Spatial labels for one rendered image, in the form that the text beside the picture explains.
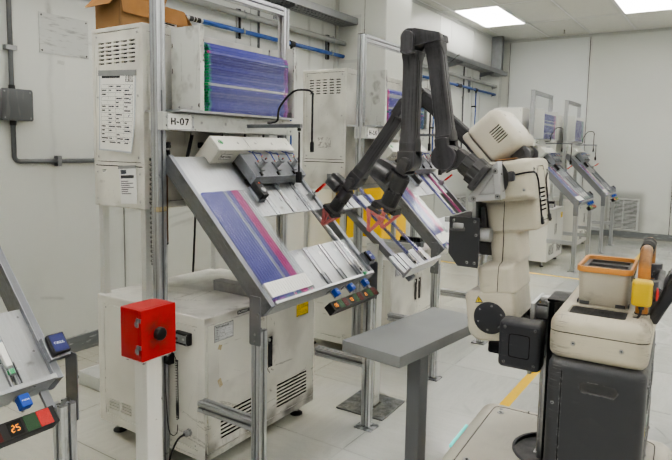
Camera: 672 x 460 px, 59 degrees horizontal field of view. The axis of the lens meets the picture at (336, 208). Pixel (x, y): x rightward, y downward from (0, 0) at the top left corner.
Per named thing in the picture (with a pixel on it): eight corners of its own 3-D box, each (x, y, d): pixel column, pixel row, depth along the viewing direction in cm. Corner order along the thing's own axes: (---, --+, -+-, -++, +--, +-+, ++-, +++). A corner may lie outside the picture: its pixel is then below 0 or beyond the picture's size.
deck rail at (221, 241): (265, 316, 205) (275, 305, 202) (261, 317, 203) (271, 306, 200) (164, 165, 227) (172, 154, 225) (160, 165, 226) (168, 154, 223)
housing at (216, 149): (278, 171, 281) (295, 150, 275) (201, 174, 241) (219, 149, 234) (269, 158, 284) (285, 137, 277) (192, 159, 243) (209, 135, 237)
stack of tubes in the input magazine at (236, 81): (288, 117, 274) (289, 58, 271) (207, 111, 231) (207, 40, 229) (267, 118, 280) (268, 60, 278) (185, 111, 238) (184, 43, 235)
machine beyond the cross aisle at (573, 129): (617, 245, 803) (626, 103, 783) (606, 254, 735) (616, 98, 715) (516, 235, 878) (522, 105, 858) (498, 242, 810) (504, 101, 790)
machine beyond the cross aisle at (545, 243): (595, 261, 684) (605, 94, 664) (580, 273, 616) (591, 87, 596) (480, 248, 759) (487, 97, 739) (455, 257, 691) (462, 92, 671)
